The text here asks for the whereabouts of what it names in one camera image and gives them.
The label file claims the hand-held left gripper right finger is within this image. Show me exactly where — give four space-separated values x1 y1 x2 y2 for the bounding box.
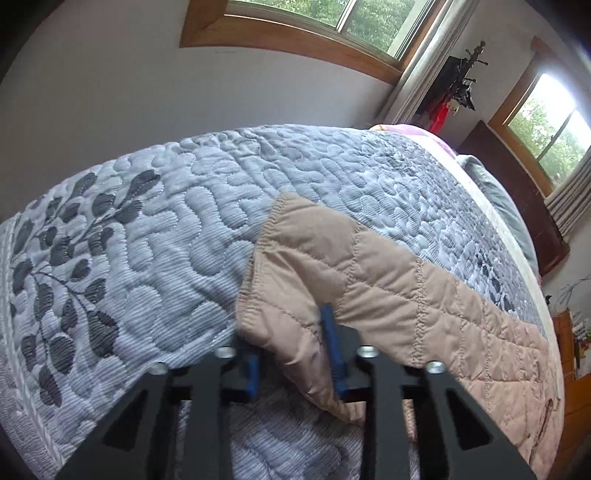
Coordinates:
321 302 539 480

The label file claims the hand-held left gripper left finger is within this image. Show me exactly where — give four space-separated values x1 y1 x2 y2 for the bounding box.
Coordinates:
55 346 262 480

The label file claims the grey pillow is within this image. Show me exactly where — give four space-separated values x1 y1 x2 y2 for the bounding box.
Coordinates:
457 154 541 273

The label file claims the beige quilted jacket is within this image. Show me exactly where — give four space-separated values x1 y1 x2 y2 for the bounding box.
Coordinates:
235 191 566 480

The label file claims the dark wooden headboard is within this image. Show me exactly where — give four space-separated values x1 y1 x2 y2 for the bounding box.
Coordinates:
455 121 571 278

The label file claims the grey leaf-pattern quilted bedspread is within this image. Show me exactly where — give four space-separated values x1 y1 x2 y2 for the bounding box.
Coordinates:
0 124 555 480

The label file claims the white curtain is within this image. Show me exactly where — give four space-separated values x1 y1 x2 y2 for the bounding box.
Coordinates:
376 0 476 127

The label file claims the coat rack with hanging clothes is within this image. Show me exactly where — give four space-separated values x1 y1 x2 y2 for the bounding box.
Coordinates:
418 41 488 134

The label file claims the small wooden-framed window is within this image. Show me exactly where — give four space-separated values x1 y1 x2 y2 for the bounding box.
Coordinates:
488 37 591 195

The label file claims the large wooden-framed window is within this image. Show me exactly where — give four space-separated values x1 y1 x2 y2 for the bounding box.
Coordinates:
179 0 448 86

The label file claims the pink blanket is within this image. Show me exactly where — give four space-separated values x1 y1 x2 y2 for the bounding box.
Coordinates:
369 122 458 155

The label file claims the beige pleated curtain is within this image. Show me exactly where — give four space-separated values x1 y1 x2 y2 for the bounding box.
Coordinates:
545 152 591 241

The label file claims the wooden desk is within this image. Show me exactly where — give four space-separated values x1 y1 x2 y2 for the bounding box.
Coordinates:
551 309 591 462

